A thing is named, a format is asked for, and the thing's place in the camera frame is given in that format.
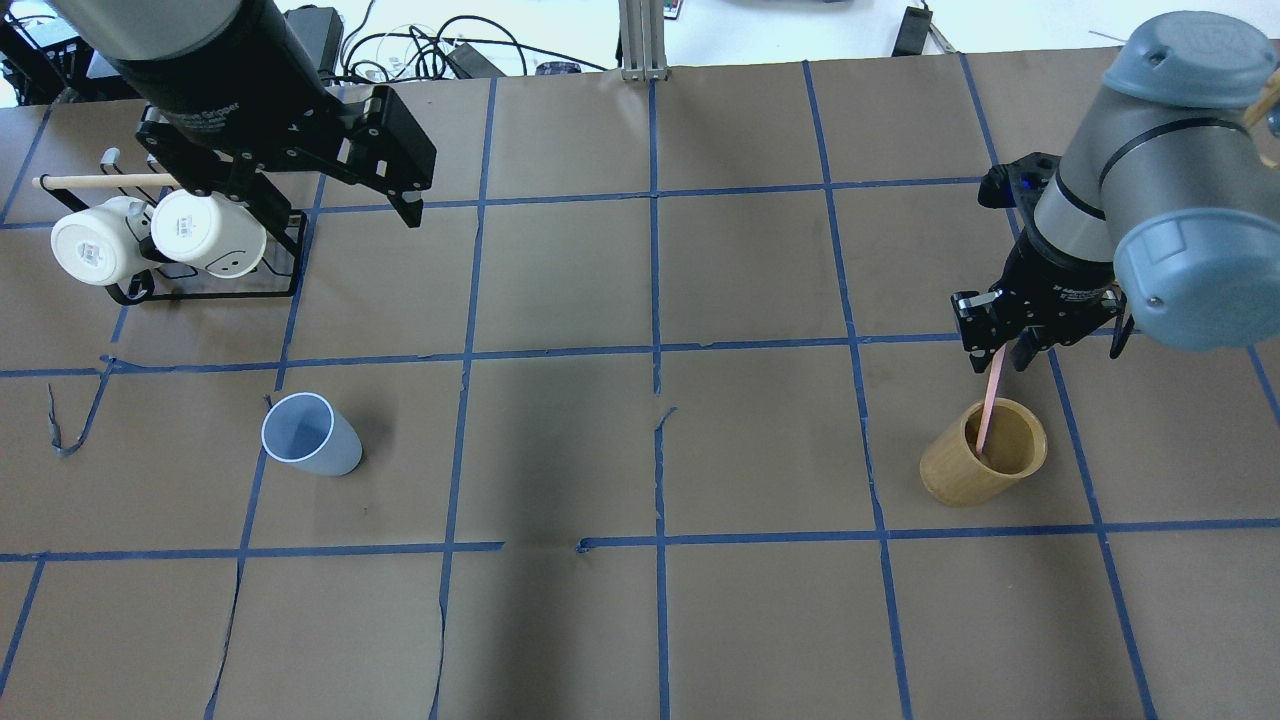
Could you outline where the white mug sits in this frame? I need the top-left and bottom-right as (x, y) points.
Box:
(50, 196), (159, 287)
(150, 190), (268, 279)

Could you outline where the wooden rack handle rod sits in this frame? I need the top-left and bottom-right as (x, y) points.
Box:
(29, 173), (180, 191)

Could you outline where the pink chopstick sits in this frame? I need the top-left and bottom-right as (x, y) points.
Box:
(974, 345), (1009, 457)

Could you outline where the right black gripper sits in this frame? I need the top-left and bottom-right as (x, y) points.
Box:
(950, 152), (1137, 374)

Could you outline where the aluminium frame post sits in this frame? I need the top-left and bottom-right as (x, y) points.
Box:
(618, 0), (669, 82)

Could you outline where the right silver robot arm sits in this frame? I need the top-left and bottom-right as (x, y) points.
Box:
(950, 12), (1279, 373)

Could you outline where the black wire cup rack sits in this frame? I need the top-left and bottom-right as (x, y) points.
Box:
(58, 184), (308, 307)

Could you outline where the white mug far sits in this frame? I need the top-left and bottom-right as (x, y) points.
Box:
(150, 190), (268, 279)

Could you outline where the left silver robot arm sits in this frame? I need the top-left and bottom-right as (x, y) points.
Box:
(55, 1), (436, 233)

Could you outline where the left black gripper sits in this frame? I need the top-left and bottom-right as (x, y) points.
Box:
(134, 76), (436, 251)

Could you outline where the bamboo chopstick holder cup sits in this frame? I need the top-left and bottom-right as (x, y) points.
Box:
(918, 398), (1048, 507)

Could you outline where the light blue plastic cup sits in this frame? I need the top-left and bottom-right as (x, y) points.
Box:
(260, 392), (364, 477)

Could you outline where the white mug near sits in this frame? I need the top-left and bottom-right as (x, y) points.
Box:
(50, 196), (159, 287)

